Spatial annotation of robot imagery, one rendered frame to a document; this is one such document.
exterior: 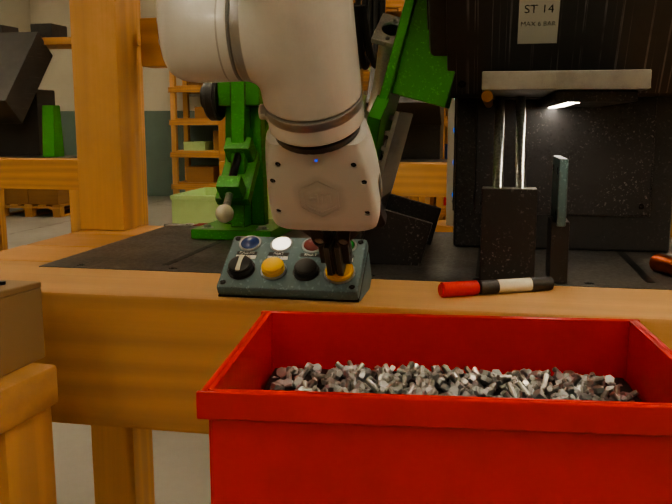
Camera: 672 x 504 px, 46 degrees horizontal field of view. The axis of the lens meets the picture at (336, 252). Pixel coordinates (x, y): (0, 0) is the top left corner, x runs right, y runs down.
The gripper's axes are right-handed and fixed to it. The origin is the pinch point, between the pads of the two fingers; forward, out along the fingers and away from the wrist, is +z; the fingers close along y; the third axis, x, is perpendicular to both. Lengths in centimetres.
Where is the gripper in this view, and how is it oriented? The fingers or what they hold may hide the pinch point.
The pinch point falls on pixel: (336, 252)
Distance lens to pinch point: 80.0
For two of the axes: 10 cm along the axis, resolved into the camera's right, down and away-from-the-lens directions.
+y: 9.8, 0.3, -1.9
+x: 1.6, -6.9, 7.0
